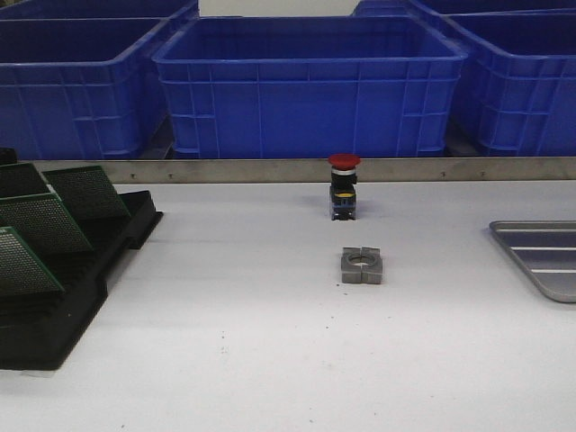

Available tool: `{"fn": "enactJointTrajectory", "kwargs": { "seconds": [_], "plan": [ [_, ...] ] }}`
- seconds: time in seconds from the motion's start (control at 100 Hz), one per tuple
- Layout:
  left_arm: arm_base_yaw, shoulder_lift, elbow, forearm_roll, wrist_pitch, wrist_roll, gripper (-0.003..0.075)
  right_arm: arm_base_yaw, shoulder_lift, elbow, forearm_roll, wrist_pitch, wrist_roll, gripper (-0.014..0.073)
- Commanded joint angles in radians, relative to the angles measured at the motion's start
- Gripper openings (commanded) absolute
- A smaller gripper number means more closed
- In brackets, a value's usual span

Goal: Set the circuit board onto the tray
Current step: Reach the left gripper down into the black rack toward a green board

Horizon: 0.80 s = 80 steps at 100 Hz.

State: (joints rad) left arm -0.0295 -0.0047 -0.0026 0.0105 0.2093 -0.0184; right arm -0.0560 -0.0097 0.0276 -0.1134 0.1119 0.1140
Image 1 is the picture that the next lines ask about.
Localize green perforated circuit board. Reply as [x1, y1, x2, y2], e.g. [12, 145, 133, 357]
[1, 193, 94, 256]
[1, 227, 65, 300]
[1, 163, 50, 198]
[42, 166, 131, 221]

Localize silver metal tray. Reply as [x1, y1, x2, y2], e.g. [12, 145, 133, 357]
[490, 220, 575, 303]

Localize black slotted board rack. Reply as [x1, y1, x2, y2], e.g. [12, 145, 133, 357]
[1, 148, 163, 371]

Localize red emergency stop button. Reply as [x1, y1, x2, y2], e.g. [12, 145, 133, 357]
[328, 153, 361, 221]

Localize grey metal clamp block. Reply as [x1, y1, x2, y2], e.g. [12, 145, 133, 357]
[340, 247, 383, 284]

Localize blue plastic crate centre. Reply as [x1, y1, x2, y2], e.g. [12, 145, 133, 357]
[154, 16, 466, 159]

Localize blue plastic crate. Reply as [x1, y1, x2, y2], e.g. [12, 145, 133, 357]
[1, 18, 171, 160]
[154, 16, 466, 159]
[443, 13, 575, 157]

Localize blue crate back right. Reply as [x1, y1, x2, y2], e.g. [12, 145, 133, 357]
[352, 0, 575, 16]

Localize blue plastic crate left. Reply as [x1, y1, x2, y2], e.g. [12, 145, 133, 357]
[1, 18, 171, 160]

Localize blue plastic crate right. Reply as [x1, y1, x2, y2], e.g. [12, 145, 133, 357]
[443, 13, 575, 157]

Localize blue crate back left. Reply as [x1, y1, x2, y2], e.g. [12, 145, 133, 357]
[1, 0, 199, 20]

